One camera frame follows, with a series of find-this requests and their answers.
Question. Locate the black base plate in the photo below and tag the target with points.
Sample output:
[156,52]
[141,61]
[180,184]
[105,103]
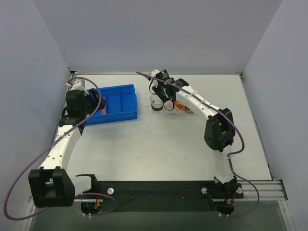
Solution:
[161,196]

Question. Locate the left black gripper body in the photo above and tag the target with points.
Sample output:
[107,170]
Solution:
[96,99]

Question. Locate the pink toothpaste tube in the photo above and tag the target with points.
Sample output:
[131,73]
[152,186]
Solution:
[103,110]

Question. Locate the clear textured oval tray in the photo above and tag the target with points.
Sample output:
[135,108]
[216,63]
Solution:
[163,113]

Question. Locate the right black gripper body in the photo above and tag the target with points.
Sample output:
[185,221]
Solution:
[161,91]

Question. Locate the clear brown-banded cup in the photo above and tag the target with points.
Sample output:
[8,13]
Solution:
[188,111]

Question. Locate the blue plastic bin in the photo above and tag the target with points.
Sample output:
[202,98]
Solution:
[121,105]

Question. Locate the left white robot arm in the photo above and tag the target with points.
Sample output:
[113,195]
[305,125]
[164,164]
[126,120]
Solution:
[50,184]

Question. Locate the clear acrylic toothbrush holder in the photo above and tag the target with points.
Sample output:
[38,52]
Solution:
[170,107]

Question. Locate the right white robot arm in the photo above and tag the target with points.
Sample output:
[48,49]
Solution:
[219,133]

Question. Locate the orange toothpaste tube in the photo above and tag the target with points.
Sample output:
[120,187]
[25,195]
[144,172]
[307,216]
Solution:
[180,106]

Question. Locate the clear blue-tinted cup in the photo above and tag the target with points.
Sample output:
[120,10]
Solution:
[156,103]

